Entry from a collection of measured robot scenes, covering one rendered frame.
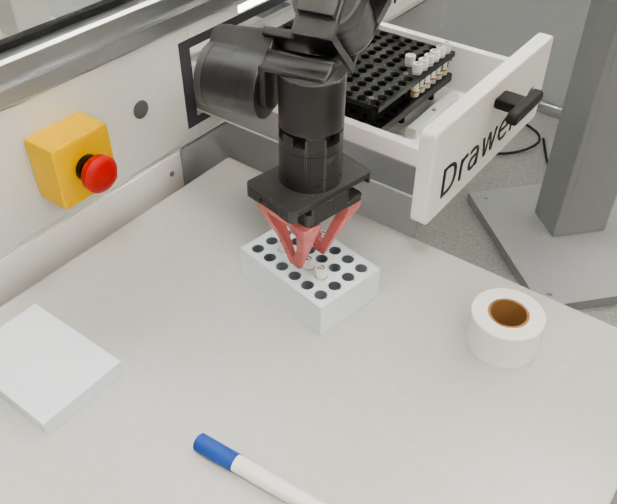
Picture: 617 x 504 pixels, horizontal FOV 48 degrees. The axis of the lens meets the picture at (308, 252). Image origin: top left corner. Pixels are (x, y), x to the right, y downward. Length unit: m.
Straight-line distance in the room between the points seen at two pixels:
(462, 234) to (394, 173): 1.33
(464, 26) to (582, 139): 1.00
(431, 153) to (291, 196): 0.15
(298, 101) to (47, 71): 0.28
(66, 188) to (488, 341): 0.44
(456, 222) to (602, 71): 0.60
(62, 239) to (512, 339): 0.49
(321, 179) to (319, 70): 0.10
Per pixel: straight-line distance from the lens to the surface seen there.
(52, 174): 0.73
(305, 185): 0.61
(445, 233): 2.05
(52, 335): 0.71
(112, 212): 0.86
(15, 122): 0.74
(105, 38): 0.78
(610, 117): 1.88
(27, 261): 0.81
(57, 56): 0.74
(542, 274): 1.93
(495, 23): 2.70
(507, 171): 2.36
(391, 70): 0.85
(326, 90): 0.57
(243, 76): 0.59
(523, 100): 0.79
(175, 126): 0.88
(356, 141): 0.75
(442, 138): 0.69
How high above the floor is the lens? 1.27
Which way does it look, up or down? 41 degrees down
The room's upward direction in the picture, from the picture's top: straight up
